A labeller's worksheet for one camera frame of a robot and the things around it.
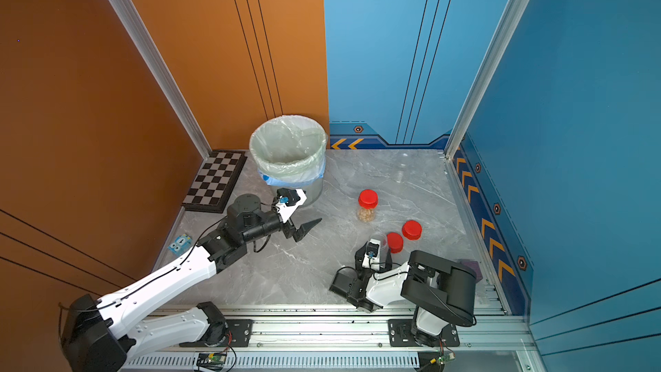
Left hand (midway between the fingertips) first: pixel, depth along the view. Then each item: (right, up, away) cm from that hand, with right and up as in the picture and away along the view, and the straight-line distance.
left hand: (311, 201), depth 72 cm
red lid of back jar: (+18, -1, +18) cm, 26 cm away
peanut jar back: (+18, -8, +25) cm, 32 cm away
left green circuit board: (-27, -44, 0) cm, 52 cm away
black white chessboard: (-44, +2, +31) cm, 54 cm away
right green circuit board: (+37, -41, -3) cm, 56 cm away
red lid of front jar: (+34, -13, +22) cm, 43 cm away
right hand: (+21, -19, +15) cm, 32 cm away
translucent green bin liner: (-12, +17, +30) cm, 37 cm away
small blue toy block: (-48, -17, +18) cm, 54 cm away
